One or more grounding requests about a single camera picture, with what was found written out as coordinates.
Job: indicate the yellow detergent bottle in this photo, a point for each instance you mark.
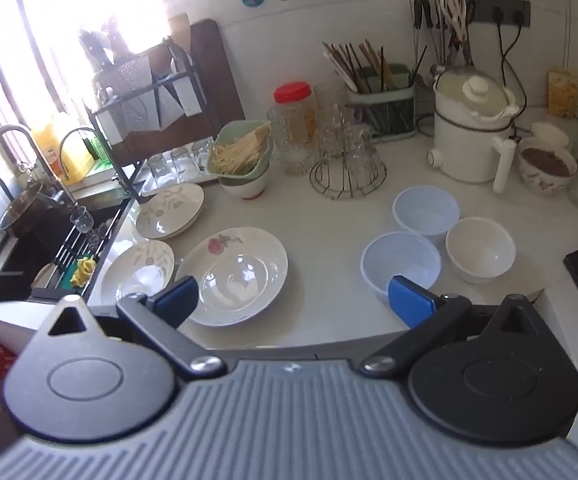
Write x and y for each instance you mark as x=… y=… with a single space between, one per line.
x=61 y=145

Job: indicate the small glass cup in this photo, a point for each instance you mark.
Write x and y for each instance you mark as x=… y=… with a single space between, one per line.
x=82 y=220

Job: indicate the white bowl with red band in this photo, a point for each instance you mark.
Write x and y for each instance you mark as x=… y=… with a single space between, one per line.
x=244 y=185

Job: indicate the floral mug with brown contents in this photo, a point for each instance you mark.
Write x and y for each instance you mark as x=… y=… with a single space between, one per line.
x=544 y=170

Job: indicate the row of small glasses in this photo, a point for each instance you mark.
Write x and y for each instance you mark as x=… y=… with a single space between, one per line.
x=184 y=160

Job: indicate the black dish rack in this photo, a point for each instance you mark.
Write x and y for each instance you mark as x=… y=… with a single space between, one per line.
x=169 y=90

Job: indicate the metal pot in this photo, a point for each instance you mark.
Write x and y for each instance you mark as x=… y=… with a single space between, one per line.
x=26 y=210

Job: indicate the black sink drain rack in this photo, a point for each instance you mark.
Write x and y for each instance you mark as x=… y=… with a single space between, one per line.
x=81 y=252

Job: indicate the textured glass pitcher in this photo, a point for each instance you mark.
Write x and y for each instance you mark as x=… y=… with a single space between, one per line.
x=289 y=145

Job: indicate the yellow box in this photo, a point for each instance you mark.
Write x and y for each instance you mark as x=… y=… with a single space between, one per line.
x=565 y=90

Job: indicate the green bowl of wooden sticks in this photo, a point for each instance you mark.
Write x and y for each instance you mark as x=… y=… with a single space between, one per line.
x=239 y=152

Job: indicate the green chopstick holder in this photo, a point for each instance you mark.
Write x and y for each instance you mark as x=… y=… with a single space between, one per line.
x=389 y=110

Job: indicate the green bottle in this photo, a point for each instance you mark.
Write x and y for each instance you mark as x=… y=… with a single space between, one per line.
x=100 y=152

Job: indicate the dark wooden cutting board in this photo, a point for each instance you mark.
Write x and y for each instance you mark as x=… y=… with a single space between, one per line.
x=214 y=75

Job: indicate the leaf pattern plate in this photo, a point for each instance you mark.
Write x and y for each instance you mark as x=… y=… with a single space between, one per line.
x=169 y=210
x=136 y=270

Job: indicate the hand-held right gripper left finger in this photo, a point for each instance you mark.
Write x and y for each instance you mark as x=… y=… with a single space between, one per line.
x=178 y=300

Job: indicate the bundle of chopsticks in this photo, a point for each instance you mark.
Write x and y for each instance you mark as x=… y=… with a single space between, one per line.
x=356 y=62

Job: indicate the grey wall power strip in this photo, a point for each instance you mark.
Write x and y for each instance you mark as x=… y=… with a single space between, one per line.
x=504 y=7

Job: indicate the yellow sponge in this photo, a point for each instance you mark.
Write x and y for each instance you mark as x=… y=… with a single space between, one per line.
x=83 y=270

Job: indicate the short metal faucet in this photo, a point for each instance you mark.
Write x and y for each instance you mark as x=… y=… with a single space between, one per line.
x=76 y=132

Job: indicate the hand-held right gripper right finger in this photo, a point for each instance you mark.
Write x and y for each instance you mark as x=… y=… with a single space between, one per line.
x=411 y=302

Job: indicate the metal ladle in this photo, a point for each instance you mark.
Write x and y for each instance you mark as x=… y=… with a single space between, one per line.
x=438 y=65

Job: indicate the clear textured drinking glass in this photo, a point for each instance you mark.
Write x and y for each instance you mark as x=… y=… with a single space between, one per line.
x=331 y=130
x=366 y=160
x=326 y=95

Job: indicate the tall metal faucet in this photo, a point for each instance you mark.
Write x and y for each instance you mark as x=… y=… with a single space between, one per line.
x=14 y=132

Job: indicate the metal utensil holder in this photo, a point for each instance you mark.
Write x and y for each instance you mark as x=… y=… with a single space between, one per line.
x=124 y=80

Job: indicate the pale blue plastic bowl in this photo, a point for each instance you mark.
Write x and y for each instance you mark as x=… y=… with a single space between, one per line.
x=426 y=212
x=401 y=260

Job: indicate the large red flower plate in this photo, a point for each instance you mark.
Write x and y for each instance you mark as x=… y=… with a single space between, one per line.
x=234 y=275

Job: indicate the glass jar with red lid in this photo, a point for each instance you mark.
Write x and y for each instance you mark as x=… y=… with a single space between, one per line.
x=296 y=105

